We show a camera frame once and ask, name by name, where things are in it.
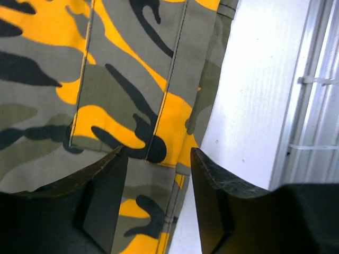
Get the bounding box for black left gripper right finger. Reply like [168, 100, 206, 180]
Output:
[191, 148, 338, 253]

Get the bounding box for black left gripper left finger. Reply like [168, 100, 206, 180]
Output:
[1, 147, 128, 253]

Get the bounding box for camouflage yellow green trousers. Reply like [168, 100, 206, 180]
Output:
[1, 1, 238, 253]

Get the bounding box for aluminium frame rail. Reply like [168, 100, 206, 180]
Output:
[269, 1, 338, 189]

